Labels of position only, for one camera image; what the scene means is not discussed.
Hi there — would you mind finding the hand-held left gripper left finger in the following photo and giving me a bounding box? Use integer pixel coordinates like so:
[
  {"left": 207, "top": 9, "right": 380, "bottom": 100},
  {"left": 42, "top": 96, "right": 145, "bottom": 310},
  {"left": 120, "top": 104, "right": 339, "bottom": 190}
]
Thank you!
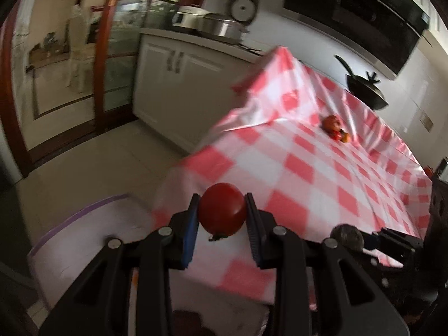
[{"left": 38, "top": 193, "right": 201, "bottom": 336}]

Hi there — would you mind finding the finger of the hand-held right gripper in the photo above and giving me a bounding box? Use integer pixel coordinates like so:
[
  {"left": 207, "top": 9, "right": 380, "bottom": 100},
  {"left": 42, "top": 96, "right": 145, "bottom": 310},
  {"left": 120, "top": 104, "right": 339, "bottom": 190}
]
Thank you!
[{"left": 362, "top": 227, "right": 426, "bottom": 270}]

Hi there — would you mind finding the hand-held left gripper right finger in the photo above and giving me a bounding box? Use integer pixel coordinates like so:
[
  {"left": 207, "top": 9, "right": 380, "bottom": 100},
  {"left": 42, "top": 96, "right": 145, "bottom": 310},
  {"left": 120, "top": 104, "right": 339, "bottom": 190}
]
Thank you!
[{"left": 245, "top": 192, "right": 410, "bottom": 336}]

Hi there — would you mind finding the dark wrinkled fruit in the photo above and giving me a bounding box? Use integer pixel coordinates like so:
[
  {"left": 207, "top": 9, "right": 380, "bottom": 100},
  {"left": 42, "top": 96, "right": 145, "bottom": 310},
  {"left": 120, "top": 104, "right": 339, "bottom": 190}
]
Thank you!
[{"left": 331, "top": 225, "right": 365, "bottom": 251}]

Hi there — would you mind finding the red white checked tablecloth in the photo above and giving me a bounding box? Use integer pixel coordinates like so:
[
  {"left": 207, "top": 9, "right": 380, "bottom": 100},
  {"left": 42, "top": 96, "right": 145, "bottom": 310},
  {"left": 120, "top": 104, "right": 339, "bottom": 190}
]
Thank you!
[{"left": 150, "top": 46, "right": 435, "bottom": 305}]

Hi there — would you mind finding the black bottle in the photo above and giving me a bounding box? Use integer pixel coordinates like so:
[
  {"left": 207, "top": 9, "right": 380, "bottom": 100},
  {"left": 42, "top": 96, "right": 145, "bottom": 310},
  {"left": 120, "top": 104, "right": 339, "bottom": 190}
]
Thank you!
[{"left": 434, "top": 158, "right": 448, "bottom": 183}]

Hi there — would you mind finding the large red apple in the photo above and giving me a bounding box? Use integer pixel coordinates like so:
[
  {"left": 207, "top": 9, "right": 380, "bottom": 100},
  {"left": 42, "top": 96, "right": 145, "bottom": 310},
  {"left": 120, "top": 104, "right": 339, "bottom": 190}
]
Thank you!
[{"left": 322, "top": 115, "right": 344, "bottom": 134}]

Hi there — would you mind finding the white kitchen cabinet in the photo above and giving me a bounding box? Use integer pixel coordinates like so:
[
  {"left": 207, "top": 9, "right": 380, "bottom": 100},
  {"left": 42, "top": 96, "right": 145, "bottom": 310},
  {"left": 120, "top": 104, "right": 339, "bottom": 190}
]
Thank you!
[{"left": 133, "top": 28, "right": 265, "bottom": 155}]

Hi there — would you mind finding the black frying pan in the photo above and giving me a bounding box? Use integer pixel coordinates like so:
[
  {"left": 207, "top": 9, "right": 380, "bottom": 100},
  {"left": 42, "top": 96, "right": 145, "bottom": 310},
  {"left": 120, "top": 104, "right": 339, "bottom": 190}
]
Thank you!
[{"left": 335, "top": 55, "right": 389, "bottom": 110}]

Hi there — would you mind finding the pan lid with black knob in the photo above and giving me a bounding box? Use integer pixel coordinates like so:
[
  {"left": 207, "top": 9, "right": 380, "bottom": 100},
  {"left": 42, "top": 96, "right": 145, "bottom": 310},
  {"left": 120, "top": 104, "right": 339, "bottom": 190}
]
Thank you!
[{"left": 348, "top": 71, "right": 386, "bottom": 99}]

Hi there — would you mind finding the wooden framed glass door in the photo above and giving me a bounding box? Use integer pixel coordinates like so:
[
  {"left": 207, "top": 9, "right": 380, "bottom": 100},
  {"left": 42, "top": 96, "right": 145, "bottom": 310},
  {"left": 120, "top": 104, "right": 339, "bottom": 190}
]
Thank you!
[{"left": 0, "top": 0, "right": 214, "bottom": 179}]

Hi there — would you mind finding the steel cooking pot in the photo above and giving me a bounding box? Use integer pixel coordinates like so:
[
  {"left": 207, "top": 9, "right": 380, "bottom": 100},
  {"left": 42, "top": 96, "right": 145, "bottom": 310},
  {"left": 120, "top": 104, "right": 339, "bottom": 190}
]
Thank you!
[{"left": 171, "top": 5, "right": 246, "bottom": 43}]

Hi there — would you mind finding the cream covered chair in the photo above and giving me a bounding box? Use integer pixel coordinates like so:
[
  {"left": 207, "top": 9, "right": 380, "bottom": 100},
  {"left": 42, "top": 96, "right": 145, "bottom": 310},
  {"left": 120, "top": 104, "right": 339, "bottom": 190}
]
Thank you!
[{"left": 65, "top": 5, "right": 96, "bottom": 93}]

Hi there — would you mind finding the round pot lid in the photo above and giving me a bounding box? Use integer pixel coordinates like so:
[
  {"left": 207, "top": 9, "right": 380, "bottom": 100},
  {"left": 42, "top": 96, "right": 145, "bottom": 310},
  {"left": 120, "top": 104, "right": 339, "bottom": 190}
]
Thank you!
[{"left": 230, "top": 0, "right": 260, "bottom": 26}]

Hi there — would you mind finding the black range hood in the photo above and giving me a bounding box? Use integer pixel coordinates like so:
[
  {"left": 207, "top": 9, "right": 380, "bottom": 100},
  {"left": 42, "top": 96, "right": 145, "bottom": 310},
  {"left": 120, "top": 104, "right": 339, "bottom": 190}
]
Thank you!
[{"left": 283, "top": 0, "right": 431, "bottom": 79}]

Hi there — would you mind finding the wall socket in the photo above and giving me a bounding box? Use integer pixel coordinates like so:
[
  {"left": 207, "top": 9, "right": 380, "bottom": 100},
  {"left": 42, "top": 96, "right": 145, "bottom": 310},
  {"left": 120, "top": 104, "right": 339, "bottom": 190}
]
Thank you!
[{"left": 419, "top": 113, "right": 435, "bottom": 132}]

